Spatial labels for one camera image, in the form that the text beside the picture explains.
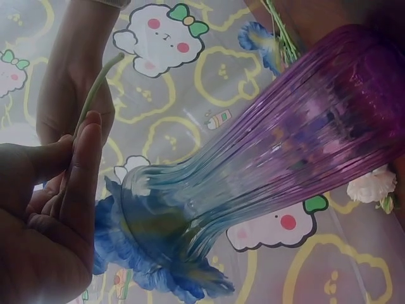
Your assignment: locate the large blue artificial flower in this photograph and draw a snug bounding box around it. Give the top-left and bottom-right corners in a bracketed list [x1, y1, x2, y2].
[93, 175, 237, 303]

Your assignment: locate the small blue artificial flower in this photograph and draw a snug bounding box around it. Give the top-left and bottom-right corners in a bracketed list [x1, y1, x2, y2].
[237, 21, 286, 77]

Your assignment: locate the person's left hand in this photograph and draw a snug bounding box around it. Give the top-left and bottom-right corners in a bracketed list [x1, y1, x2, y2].
[0, 110, 103, 304]

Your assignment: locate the white artificial flower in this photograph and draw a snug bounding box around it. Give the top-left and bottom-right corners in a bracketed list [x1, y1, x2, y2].
[346, 164, 401, 215]

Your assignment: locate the bundle of green stems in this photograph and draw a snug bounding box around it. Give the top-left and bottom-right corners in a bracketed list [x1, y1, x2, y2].
[261, 0, 301, 66]

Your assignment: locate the purple and blue glass vase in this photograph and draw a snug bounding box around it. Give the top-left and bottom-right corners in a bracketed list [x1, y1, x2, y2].
[121, 23, 405, 265]

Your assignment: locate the person's right hand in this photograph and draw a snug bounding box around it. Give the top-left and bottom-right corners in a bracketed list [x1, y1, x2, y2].
[35, 37, 116, 146]

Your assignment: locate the thin green flower stem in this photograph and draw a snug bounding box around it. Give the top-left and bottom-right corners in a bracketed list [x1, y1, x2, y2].
[73, 52, 125, 139]

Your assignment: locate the person's right forearm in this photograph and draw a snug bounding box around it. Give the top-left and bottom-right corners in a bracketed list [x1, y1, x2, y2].
[56, 0, 125, 42]

